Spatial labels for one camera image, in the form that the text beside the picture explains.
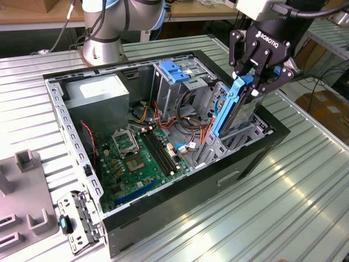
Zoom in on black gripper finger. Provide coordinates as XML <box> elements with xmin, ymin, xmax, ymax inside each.
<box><xmin>249</xmin><ymin>50</ymin><xmax>296</xmax><ymax>96</ymax></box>
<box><xmin>228</xmin><ymin>28</ymin><xmax>263</xmax><ymax>76</ymax></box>

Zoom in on hard disk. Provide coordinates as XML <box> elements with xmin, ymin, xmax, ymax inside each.
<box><xmin>211</xmin><ymin>67</ymin><xmax>282</xmax><ymax>139</ymax></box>

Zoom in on blue data wire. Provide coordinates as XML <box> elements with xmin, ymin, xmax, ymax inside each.
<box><xmin>213</xmin><ymin>95</ymin><xmax>228</xmax><ymax>123</ymax></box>

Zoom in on orange red yellow power wire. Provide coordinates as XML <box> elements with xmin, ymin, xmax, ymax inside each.
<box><xmin>200</xmin><ymin>113</ymin><xmax>218</xmax><ymax>147</ymax></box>

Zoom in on grey metal disk bay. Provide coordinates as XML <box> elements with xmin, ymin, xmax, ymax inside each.
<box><xmin>192</xmin><ymin>80</ymin><xmax>275</xmax><ymax>169</ymax></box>

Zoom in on large brown cardboard box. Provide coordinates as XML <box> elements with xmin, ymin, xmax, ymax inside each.
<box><xmin>296</xmin><ymin>91</ymin><xmax>349</xmax><ymax>137</ymax></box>

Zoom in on blue plastic drive latch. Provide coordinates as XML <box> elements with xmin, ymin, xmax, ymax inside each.
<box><xmin>159</xmin><ymin>60</ymin><xmax>191</xmax><ymax>84</ymax></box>

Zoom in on grey metal drive cage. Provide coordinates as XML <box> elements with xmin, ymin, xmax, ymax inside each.
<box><xmin>152</xmin><ymin>57</ymin><xmax>219</xmax><ymax>118</ymax></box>

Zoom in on black RAM slot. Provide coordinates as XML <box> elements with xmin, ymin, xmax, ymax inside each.
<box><xmin>147</xmin><ymin>129</ymin><xmax>175</xmax><ymax>175</ymax></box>
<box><xmin>140</xmin><ymin>131</ymin><xmax>169</xmax><ymax>177</ymax></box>
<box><xmin>143</xmin><ymin>130</ymin><xmax>172</xmax><ymax>176</ymax></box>
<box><xmin>150</xmin><ymin>128</ymin><xmax>178</xmax><ymax>174</ymax></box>

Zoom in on grey power supply box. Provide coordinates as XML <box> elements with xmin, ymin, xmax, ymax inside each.
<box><xmin>63</xmin><ymin>73</ymin><xmax>130</xmax><ymax>140</ymax></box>

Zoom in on black open PC case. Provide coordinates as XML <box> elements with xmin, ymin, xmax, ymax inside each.
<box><xmin>43</xmin><ymin>49</ymin><xmax>291</xmax><ymax>259</ymax></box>

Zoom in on green motherboard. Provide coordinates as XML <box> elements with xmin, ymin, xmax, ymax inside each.
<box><xmin>95</xmin><ymin>125</ymin><xmax>191</xmax><ymax>213</ymax></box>

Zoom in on blue expansion slot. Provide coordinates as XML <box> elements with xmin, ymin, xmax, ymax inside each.
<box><xmin>114</xmin><ymin>178</ymin><xmax>158</xmax><ymax>207</ymax></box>

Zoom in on wooden desk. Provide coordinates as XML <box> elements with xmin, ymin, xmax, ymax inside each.
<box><xmin>0</xmin><ymin>0</ymin><xmax>246</xmax><ymax>31</ymax></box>

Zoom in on black latch with teal tab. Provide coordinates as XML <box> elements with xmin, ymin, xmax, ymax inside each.
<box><xmin>59</xmin><ymin>215</ymin><xmax>74</xmax><ymax>235</ymax></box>

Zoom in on grey parts rack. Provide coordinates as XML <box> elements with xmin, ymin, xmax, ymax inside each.
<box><xmin>0</xmin><ymin>148</ymin><xmax>61</xmax><ymax>260</ymax></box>

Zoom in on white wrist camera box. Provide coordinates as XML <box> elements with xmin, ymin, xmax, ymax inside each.
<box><xmin>236</xmin><ymin>0</ymin><xmax>288</xmax><ymax>21</ymax></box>

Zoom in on thick black camera cable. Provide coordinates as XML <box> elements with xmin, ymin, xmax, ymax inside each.
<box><xmin>283</xmin><ymin>2</ymin><xmax>349</xmax><ymax>20</ymax></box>

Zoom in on metal slat frame table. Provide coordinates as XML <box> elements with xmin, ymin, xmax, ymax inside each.
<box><xmin>305</xmin><ymin>20</ymin><xmax>349</xmax><ymax>61</ymax></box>

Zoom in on orange and black wire bundle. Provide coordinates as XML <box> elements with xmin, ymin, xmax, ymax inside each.
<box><xmin>152</xmin><ymin>90</ymin><xmax>213</xmax><ymax>137</ymax></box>

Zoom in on small blue white wire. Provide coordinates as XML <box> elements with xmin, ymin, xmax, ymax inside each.
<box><xmin>174</xmin><ymin>141</ymin><xmax>197</xmax><ymax>154</ymax></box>

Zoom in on yellow and black wire bundle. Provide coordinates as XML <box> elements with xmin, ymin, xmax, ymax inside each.
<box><xmin>133</xmin><ymin>105</ymin><xmax>151</xmax><ymax>124</ymax></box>

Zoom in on metal socket cover frame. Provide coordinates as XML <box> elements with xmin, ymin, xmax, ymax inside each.
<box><xmin>111</xmin><ymin>129</ymin><xmax>140</xmax><ymax>158</ymax></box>

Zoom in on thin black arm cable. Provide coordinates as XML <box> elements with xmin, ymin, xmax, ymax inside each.
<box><xmin>31</xmin><ymin>0</ymin><xmax>109</xmax><ymax>55</ymax></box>

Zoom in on red and black fan wire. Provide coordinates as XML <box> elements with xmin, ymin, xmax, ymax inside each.
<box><xmin>79</xmin><ymin>122</ymin><xmax>98</xmax><ymax>166</ymax></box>

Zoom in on grey metal card bracket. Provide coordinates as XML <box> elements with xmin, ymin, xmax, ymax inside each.
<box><xmin>57</xmin><ymin>190</ymin><xmax>106</xmax><ymax>256</ymax></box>

